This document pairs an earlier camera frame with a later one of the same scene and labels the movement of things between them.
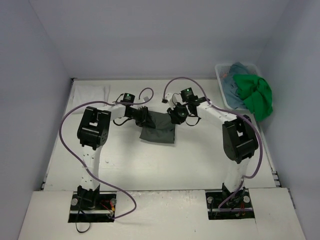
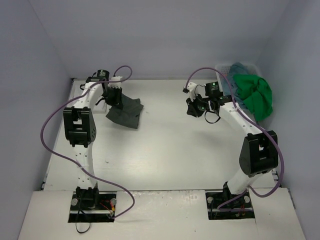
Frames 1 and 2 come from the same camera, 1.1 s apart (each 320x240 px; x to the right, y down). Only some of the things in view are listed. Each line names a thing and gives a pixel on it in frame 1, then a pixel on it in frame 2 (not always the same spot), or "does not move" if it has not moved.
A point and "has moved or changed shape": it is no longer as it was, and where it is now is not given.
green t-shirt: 256,93 does not move
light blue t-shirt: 236,69 does not move
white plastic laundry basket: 222,69 does not move
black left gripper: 144,115 to 114,99
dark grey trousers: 158,127 has moved or changed shape
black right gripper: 175,115 to 194,107
